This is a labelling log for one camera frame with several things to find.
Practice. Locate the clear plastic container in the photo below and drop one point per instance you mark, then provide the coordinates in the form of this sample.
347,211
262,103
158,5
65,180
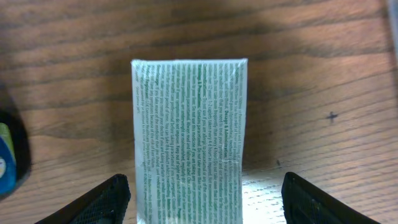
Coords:
392,6

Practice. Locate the dark bottle white cap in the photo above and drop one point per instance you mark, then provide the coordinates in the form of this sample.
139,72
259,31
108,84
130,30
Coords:
15,153

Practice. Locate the white green medicine box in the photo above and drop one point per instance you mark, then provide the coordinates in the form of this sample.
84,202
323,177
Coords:
189,127

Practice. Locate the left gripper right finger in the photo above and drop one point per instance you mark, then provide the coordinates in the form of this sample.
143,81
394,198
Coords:
305,203

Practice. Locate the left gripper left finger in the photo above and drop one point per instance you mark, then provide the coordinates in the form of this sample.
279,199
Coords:
106,203

